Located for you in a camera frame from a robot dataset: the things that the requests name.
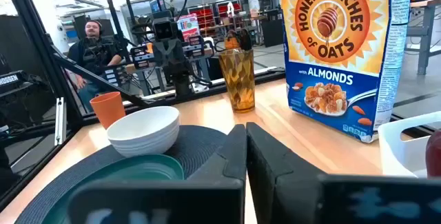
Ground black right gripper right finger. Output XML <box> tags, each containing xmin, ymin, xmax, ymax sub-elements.
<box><xmin>246</xmin><ymin>122</ymin><xmax>441</xmax><ymax>224</ymax></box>

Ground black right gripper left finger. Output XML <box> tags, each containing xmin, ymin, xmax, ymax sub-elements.
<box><xmin>68</xmin><ymin>123</ymin><xmax>248</xmax><ymax>224</ymax></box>

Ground orange plastic cup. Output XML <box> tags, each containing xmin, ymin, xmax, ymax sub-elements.
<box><xmin>89</xmin><ymin>91</ymin><xmax>127</xmax><ymax>130</ymax></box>

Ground Honey Bunches cereal box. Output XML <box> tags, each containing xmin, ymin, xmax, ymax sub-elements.
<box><xmin>278</xmin><ymin>0</ymin><xmax>413</xmax><ymax>144</ymax></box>

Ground red apple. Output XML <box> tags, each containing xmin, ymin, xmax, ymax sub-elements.
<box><xmin>425</xmin><ymin>129</ymin><xmax>441</xmax><ymax>179</ymax></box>

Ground colourful printed box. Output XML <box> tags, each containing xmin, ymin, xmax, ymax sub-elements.
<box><xmin>176</xmin><ymin>12</ymin><xmax>201</xmax><ymax>42</ymax></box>

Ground red shelving rack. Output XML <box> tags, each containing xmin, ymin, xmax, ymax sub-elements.
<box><xmin>216</xmin><ymin>1</ymin><xmax>244</xmax><ymax>28</ymax></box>
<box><xmin>188</xmin><ymin>7</ymin><xmax>216</xmax><ymax>39</ymax></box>

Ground computer monitor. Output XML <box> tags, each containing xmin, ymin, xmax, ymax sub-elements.
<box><xmin>150</xmin><ymin>0</ymin><xmax>167</xmax><ymax>14</ymax></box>

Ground dark round woven placemat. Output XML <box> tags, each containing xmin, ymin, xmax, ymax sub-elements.
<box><xmin>15</xmin><ymin>124</ymin><xmax>228</xmax><ymax>224</ymax></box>

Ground amber plastic cup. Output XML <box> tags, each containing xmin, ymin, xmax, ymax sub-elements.
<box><xmin>218</xmin><ymin>48</ymin><xmax>256</xmax><ymax>114</ymax></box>

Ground teal plate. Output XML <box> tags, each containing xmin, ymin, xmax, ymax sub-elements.
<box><xmin>41</xmin><ymin>153</ymin><xmax>185</xmax><ymax>224</ymax></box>

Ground person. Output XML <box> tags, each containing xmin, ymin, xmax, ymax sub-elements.
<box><xmin>67</xmin><ymin>19</ymin><xmax>123</xmax><ymax>113</ymax></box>

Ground white ribbed bowl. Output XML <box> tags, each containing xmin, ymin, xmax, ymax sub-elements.
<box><xmin>105</xmin><ymin>105</ymin><xmax>181</xmax><ymax>159</ymax></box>

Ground black cabinet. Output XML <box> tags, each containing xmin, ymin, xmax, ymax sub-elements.
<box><xmin>260</xmin><ymin>19</ymin><xmax>285</xmax><ymax>48</ymax></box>

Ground white plastic bin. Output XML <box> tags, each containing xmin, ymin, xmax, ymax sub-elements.
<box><xmin>377</xmin><ymin>110</ymin><xmax>441</xmax><ymax>179</ymax></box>

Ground black Trossen-labelled device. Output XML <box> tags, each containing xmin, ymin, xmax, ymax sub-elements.
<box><xmin>0</xmin><ymin>70</ymin><xmax>49</xmax><ymax>97</ymax></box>

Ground grey workbench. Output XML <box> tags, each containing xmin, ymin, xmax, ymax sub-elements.
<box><xmin>404</xmin><ymin>0</ymin><xmax>441</xmax><ymax>76</ymax></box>

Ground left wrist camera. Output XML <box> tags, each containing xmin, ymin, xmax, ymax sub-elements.
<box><xmin>152</xmin><ymin>17</ymin><xmax>179</xmax><ymax>41</ymax></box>

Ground silver frame bracket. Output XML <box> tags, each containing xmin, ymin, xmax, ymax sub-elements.
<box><xmin>54</xmin><ymin>96</ymin><xmax>66</xmax><ymax>146</ymax></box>

